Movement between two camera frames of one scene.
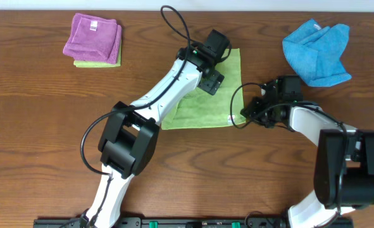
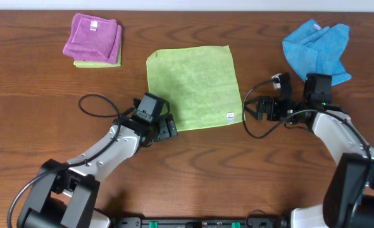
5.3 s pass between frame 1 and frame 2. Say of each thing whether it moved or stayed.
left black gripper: moved
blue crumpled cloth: stayed
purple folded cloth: stayed
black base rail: stayed
